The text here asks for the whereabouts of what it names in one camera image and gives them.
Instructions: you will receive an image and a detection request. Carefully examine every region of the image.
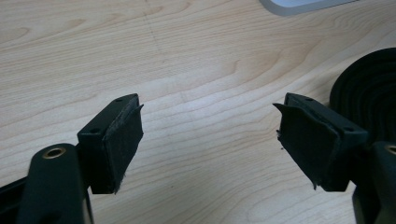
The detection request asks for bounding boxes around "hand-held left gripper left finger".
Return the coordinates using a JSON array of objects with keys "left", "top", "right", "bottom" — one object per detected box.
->
[{"left": 77, "top": 92, "right": 145, "bottom": 195}]

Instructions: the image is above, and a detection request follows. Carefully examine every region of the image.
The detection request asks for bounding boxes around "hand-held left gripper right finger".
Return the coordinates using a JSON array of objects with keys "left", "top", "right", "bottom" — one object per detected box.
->
[{"left": 272, "top": 91, "right": 370, "bottom": 192}]

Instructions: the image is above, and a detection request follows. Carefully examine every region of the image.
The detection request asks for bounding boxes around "black ribbed round object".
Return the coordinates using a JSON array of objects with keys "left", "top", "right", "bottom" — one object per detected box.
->
[{"left": 329, "top": 47, "right": 396, "bottom": 146}]

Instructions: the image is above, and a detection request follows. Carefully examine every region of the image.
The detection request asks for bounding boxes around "grey flat tray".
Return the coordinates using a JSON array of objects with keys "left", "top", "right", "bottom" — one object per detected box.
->
[{"left": 259, "top": 0, "right": 359, "bottom": 17}]

